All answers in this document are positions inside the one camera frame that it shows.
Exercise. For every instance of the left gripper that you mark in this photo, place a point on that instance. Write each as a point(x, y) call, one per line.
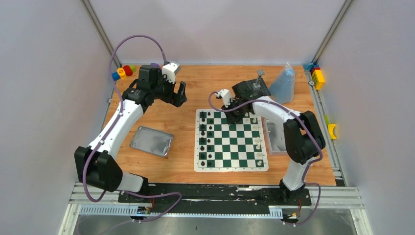
point(172, 91)

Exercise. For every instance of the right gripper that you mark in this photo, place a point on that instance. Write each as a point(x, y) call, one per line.
point(232, 119)

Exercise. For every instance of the green white chess board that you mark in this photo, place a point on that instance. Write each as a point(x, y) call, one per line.
point(223, 147)

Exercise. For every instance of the silver metal tin box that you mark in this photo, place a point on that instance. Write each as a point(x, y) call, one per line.
point(274, 136)

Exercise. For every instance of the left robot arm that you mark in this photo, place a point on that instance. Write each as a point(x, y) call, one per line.
point(95, 163)

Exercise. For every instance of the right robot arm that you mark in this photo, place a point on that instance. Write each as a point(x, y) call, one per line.
point(301, 136)

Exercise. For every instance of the dark grey lego baseplate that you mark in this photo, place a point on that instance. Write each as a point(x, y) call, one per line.
point(264, 91)

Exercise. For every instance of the green wooden block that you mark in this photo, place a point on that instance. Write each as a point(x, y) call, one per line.
point(133, 68)

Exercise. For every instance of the red wooden cylinder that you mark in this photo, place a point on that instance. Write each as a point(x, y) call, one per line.
point(128, 70)

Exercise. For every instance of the yellow wooden cylinder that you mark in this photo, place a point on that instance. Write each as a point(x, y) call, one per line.
point(121, 73)

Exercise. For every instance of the blue wooden block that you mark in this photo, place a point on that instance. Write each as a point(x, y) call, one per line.
point(115, 76)

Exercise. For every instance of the grey lego tower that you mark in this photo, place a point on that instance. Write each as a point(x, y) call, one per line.
point(258, 79)

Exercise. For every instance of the silver tin lid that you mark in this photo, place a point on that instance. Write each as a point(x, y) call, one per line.
point(152, 141)

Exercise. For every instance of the blue plastic bag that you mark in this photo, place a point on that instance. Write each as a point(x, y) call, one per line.
point(282, 89)

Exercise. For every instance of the colourful lego brick stack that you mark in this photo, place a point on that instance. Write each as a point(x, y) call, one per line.
point(316, 74)

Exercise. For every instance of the yellow curved block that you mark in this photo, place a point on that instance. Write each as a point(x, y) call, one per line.
point(331, 128)

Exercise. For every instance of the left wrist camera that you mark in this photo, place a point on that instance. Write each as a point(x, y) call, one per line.
point(170, 70)

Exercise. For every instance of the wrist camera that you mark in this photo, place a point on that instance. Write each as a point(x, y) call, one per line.
point(170, 70)
point(225, 96)

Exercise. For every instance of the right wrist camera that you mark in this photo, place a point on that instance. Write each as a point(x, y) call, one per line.
point(225, 96)

